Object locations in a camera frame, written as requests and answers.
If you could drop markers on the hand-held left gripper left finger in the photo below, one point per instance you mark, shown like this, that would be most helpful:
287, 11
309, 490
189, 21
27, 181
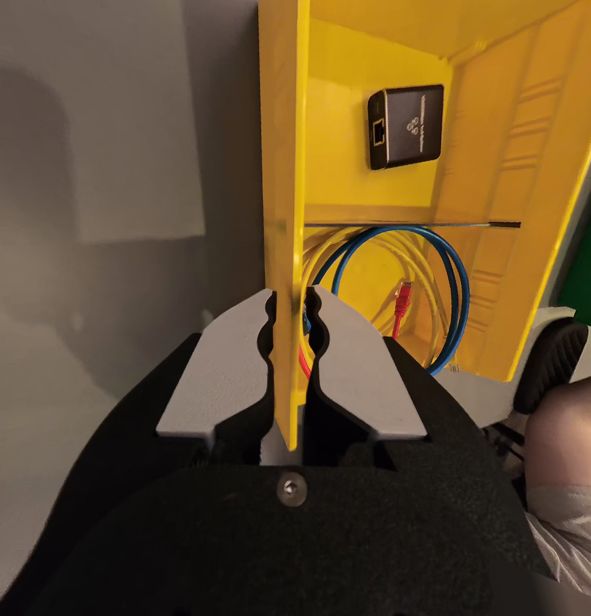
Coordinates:
223, 380

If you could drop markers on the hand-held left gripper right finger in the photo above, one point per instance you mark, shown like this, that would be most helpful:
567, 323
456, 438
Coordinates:
367, 380

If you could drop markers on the green plastic bin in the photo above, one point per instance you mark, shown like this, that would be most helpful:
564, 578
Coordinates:
584, 269

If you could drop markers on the black ethernet switch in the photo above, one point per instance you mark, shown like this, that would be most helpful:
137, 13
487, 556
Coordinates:
411, 125

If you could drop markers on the yellow plastic bin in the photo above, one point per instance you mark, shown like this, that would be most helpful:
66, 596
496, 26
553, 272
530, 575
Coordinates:
372, 48

